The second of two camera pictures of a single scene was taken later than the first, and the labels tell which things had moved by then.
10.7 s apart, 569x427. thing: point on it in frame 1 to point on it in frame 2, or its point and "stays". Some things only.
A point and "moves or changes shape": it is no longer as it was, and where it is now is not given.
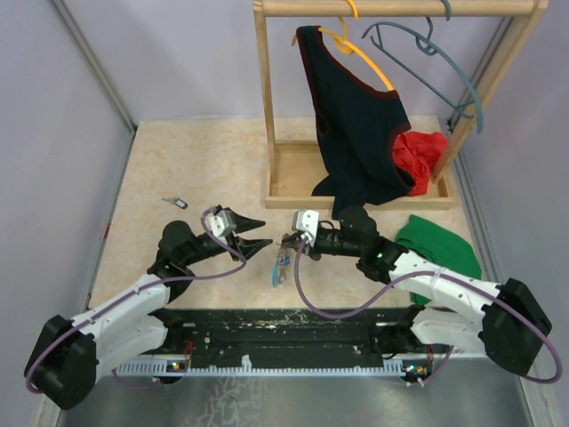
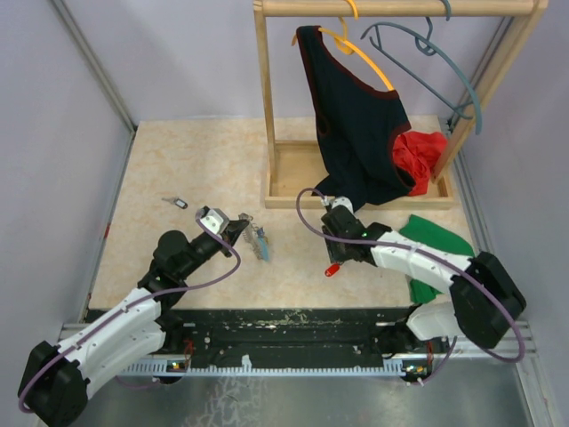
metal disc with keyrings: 281,253 moves or changes shape
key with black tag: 178,202 stays
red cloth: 418,152 stays
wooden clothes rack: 289,163 stays
